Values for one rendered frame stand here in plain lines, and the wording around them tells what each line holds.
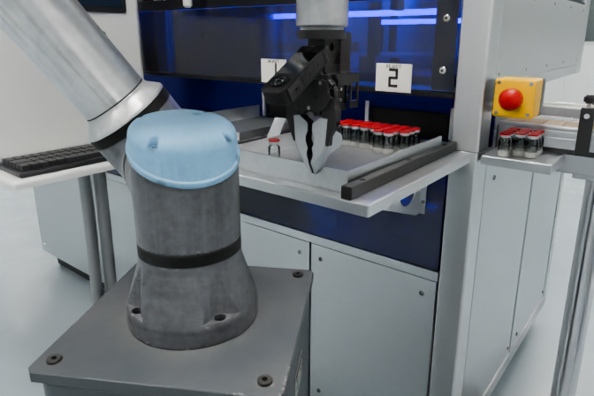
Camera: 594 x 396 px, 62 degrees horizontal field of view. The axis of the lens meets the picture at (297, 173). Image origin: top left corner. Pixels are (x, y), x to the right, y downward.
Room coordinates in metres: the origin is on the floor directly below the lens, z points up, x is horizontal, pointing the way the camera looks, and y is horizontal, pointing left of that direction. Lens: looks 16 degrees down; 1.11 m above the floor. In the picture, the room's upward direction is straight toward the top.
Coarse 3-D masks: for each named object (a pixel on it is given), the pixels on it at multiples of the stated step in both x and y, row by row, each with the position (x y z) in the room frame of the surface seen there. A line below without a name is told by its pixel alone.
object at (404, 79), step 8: (384, 64) 1.08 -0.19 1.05; (392, 64) 1.07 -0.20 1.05; (400, 64) 1.06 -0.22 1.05; (376, 72) 1.09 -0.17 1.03; (384, 72) 1.08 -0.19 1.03; (392, 72) 1.07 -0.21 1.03; (400, 72) 1.06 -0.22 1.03; (408, 72) 1.05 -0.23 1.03; (376, 80) 1.09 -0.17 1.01; (384, 80) 1.08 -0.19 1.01; (392, 80) 1.07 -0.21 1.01; (400, 80) 1.06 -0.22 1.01; (408, 80) 1.05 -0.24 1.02; (376, 88) 1.09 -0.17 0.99; (384, 88) 1.08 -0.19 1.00; (392, 88) 1.07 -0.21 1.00; (400, 88) 1.06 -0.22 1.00; (408, 88) 1.04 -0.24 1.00
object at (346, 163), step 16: (240, 144) 0.88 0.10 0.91; (256, 144) 0.91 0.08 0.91; (288, 144) 0.99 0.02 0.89; (416, 144) 0.88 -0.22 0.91; (432, 144) 0.93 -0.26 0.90; (240, 160) 0.83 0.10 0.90; (256, 160) 0.81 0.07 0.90; (272, 160) 0.79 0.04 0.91; (288, 160) 0.77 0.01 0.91; (336, 160) 0.89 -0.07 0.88; (352, 160) 0.89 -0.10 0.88; (368, 160) 0.89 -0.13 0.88; (384, 160) 0.78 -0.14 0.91; (400, 160) 0.83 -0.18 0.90; (272, 176) 0.79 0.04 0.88; (288, 176) 0.77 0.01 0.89; (304, 176) 0.75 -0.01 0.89; (320, 176) 0.73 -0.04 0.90; (336, 176) 0.71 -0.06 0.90; (352, 176) 0.70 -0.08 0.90
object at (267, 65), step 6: (264, 60) 1.30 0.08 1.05; (270, 60) 1.28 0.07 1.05; (276, 60) 1.27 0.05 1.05; (282, 60) 1.26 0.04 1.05; (264, 66) 1.30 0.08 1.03; (270, 66) 1.28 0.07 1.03; (264, 72) 1.30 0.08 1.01; (270, 72) 1.28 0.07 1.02; (264, 78) 1.30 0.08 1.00; (270, 78) 1.28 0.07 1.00
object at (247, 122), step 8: (208, 112) 1.27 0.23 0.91; (216, 112) 1.29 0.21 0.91; (224, 112) 1.31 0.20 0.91; (232, 112) 1.34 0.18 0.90; (240, 112) 1.36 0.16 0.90; (248, 112) 1.39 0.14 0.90; (256, 112) 1.41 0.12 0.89; (232, 120) 1.34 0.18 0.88; (240, 120) 1.34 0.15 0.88; (248, 120) 1.34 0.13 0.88; (256, 120) 1.34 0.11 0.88; (264, 120) 1.34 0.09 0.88; (272, 120) 1.34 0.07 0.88; (240, 128) 1.22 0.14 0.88; (248, 128) 1.22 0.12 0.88; (256, 128) 1.04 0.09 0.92; (264, 128) 1.06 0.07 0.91; (288, 128) 1.12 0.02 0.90; (240, 136) 1.00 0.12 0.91; (248, 136) 1.02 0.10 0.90
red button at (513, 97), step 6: (504, 90) 0.90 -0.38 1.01; (510, 90) 0.89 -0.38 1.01; (516, 90) 0.89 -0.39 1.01; (504, 96) 0.89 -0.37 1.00; (510, 96) 0.88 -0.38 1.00; (516, 96) 0.88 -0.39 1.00; (522, 96) 0.89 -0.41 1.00; (504, 102) 0.89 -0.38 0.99; (510, 102) 0.88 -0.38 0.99; (516, 102) 0.88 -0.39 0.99; (522, 102) 0.89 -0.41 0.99; (504, 108) 0.89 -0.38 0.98; (510, 108) 0.89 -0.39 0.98; (516, 108) 0.88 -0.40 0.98
